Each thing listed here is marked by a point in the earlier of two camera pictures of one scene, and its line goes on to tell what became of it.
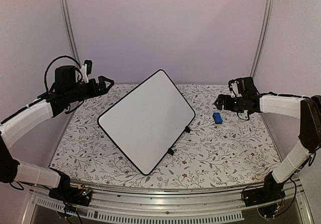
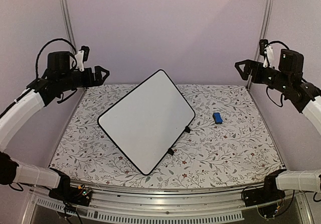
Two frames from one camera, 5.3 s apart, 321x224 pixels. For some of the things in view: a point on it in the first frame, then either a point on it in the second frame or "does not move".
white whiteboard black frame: [145, 122] does not move
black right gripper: [227, 105] -> [255, 66]
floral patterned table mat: [222, 147] does not move
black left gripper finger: [106, 90] -> [98, 77]
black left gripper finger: [102, 78] -> [98, 70]
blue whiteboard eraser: [217, 117] does not move
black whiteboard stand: [170, 151] does not move
